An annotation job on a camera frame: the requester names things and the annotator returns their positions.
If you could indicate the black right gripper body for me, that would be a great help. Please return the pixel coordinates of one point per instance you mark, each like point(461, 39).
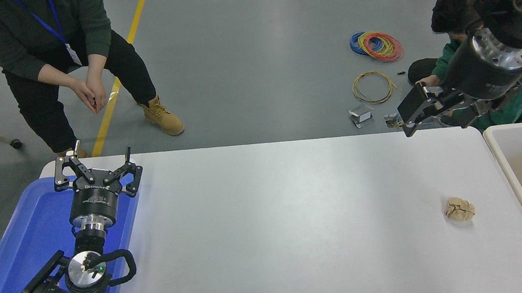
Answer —
point(476, 75)

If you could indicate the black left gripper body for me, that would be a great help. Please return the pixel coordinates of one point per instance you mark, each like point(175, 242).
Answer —
point(96, 203)

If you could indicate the tan paper ball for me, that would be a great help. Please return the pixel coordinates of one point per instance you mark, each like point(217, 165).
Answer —
point(460, 209)

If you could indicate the person's right forearm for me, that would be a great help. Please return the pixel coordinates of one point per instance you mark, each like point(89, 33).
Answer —
point(55, 76)

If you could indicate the person's left forearm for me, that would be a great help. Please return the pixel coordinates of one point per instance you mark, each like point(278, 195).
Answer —
point(97, 63)

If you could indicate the person's right hand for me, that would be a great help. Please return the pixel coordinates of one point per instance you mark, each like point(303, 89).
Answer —
point(85, 95)
point(428, 80)

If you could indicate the person's left hand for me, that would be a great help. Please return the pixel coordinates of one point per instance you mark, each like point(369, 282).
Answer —
point(98, 84)

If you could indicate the small silver metal box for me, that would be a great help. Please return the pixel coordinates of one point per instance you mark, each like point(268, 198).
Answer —
point(362, 115)

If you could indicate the blue plastic tray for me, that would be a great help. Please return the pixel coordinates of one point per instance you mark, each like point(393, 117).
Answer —
point(27, 248)

